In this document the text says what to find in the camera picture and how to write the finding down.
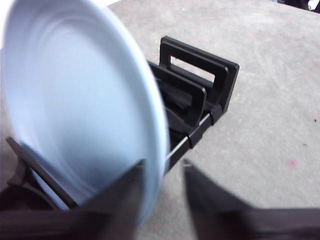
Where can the blue round plate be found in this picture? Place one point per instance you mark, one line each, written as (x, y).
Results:
(75, 100)

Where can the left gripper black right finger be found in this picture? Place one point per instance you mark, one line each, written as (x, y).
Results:
(225, 220)

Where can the black plate rack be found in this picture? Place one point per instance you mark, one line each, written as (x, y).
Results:
(192, 53)

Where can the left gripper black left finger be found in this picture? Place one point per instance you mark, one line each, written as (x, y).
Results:
(100, 220)

